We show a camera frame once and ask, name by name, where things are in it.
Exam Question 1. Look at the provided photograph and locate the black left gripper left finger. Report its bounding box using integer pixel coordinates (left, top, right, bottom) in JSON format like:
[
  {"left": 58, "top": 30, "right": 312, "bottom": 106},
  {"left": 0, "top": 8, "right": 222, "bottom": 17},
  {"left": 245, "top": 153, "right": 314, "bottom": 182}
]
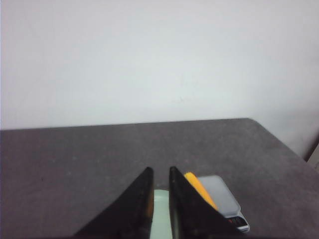
[{"left": 74, "top": 167, "right": 154, "bottom": 239}]

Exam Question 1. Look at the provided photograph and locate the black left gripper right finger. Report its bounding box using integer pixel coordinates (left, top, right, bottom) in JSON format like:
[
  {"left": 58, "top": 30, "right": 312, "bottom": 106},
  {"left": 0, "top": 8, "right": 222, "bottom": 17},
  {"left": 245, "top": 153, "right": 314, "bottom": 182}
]
[{"left": 169, "top": 166, "right": 239, "bottom": 239}]

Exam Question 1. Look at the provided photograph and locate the yellow corn cob piece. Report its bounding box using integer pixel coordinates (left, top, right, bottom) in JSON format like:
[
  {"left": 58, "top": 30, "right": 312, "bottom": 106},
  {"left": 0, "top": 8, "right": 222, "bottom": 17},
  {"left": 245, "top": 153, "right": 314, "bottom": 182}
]
[{"left": 184, "top": 172, "right": 218, "bottom": 211}]

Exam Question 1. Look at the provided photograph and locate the light green oval plate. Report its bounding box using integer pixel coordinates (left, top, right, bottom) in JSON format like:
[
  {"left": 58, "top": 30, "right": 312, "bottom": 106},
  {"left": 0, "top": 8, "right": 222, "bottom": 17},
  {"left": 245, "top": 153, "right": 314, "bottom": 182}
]
[{"left": 150, "top": 189, "right": 172, "bottom": 239}]

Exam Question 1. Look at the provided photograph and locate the silver digital kitchen scale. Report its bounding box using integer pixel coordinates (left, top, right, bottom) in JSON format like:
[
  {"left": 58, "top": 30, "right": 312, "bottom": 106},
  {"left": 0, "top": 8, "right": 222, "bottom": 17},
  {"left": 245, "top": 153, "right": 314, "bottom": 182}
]
[{"left": 198, "top": 175, "right": 250, "bottom": 233}]

